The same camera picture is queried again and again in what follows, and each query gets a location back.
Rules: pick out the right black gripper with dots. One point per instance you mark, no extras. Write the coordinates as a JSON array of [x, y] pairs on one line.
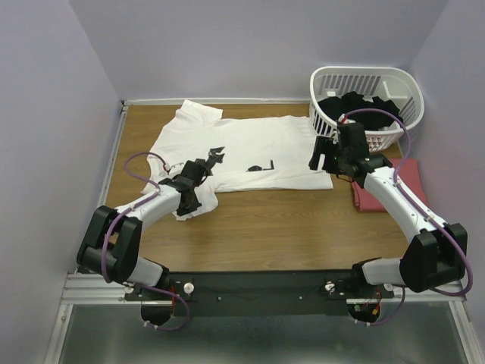
[[323, 145]]

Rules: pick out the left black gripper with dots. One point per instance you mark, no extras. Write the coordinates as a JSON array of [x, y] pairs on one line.
[[195, 205]]

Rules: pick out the white printed t-shirt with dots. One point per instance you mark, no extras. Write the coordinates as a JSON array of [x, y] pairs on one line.
[[260, 153]]

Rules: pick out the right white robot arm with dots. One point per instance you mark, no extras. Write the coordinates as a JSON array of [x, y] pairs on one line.
[[436, 252]]

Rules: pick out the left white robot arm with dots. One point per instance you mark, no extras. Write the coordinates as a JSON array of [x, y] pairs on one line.
[[110, 246]]

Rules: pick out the black clothes in basket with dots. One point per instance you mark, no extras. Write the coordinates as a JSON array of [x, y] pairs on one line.
[[334, 107]]

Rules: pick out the white plastic laundry basket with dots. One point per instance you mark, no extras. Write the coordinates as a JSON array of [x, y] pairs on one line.
[[388, 83]]

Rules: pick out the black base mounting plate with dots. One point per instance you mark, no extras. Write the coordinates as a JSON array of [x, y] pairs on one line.
[[258, 293]]

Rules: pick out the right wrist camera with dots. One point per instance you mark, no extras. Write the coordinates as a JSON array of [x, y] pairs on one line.
[[344, 119]]

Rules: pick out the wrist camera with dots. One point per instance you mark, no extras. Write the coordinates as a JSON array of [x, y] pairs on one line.
[[171, 171], [344, 119]]

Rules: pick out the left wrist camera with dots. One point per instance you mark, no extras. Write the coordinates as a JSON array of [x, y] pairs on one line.
[[171, 171]]

